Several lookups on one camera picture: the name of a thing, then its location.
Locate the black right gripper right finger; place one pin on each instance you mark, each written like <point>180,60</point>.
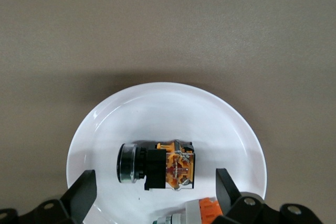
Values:
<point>231,205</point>

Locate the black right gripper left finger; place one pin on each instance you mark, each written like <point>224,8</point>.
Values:
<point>76,197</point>

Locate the orange and black push-button switch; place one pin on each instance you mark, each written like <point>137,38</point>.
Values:
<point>155,169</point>

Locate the pink round plate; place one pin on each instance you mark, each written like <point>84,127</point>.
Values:
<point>168,119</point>

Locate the brown table cover mat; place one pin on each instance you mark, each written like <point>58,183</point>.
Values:
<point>168,24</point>

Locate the white and green push-button switch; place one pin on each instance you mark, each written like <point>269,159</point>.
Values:
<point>194,211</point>

